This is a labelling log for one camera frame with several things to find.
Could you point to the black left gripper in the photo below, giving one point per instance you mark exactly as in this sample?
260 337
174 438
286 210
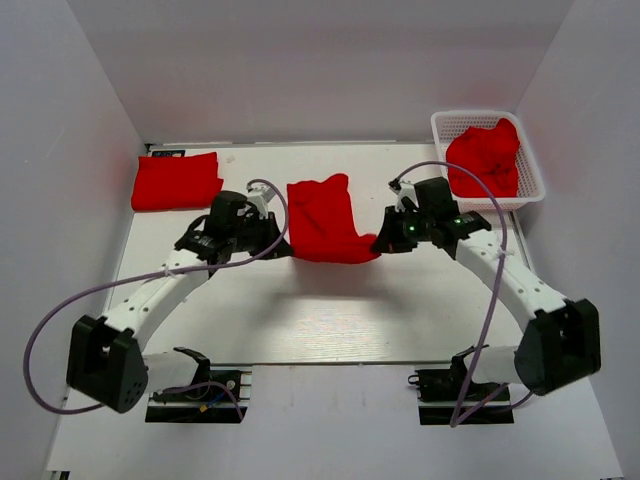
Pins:
272 234

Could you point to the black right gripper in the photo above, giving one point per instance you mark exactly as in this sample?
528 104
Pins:
390 240

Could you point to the red t shirt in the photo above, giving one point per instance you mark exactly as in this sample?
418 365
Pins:
176 183
321 223

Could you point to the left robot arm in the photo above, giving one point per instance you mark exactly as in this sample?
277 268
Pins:
107 359

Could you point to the white plastic mesh basket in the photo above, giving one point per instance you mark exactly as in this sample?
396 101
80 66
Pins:
448 125

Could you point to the crumpled red shirt in basket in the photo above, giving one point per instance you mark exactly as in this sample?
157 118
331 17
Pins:
489 154

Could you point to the blue label sticker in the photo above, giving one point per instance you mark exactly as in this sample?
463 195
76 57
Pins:
168 153

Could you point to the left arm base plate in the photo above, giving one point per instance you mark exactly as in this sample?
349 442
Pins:
224 399

